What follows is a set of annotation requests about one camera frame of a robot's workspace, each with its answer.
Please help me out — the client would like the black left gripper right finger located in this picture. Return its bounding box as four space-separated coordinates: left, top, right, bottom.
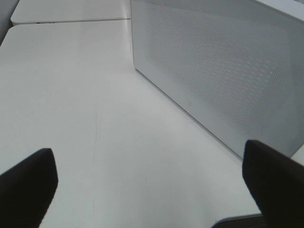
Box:
242 140 304 228

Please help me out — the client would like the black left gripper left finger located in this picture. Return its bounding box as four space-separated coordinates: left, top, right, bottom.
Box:
0 148 58 228

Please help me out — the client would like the white microwave door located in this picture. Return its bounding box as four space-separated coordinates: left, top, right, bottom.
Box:
130 0 304 156

